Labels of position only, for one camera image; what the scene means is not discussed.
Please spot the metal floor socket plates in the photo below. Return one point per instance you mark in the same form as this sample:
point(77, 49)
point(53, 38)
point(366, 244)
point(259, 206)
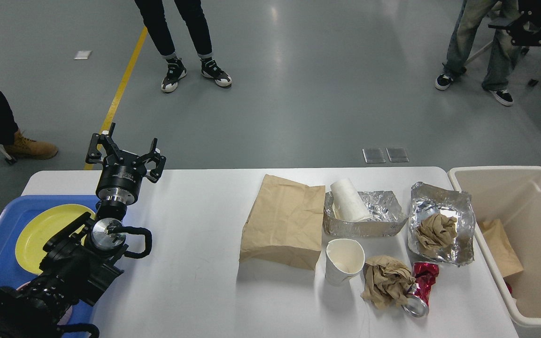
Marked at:
point(384, 155)

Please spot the brown paper in bin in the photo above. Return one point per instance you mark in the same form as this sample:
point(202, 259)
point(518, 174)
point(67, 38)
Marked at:
point(497, 240)

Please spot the beige plastic bin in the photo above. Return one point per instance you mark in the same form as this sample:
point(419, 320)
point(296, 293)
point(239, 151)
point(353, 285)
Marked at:
point(511, 194)

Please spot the red wrapper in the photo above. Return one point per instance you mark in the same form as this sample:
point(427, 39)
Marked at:
point(425, 274)

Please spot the white floor marker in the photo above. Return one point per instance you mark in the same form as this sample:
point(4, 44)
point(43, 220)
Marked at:
point(82, 55)

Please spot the aluminium foil tray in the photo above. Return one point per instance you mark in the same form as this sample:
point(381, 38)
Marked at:
point(386, 217)

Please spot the metal can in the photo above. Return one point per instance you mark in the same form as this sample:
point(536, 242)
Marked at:
point(416, 305)

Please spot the crumpled foil sheet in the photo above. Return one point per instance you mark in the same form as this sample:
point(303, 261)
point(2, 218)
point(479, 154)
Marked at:
point(426, 200)

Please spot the brown paper bag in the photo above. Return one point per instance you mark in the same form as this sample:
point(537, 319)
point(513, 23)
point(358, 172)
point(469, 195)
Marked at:
point(285, 224)

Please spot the pink mug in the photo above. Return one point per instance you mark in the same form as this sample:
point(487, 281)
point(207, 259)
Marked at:
point(67, 315)

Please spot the white paper cup in tray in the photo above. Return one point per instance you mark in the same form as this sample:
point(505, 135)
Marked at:
point(347, 203)

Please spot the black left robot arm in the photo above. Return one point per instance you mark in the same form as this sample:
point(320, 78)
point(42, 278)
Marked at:
point(79, 262)

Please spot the yellow plate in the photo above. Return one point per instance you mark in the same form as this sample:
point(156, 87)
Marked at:
point(29, 246)

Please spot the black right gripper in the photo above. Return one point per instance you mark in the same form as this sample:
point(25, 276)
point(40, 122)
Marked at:
point(525, 30)

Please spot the blue plastic tray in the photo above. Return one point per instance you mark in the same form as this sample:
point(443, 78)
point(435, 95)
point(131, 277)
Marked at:
point(15, 216)

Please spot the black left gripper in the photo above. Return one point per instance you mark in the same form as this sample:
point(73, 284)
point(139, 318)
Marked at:
point(119, 181)

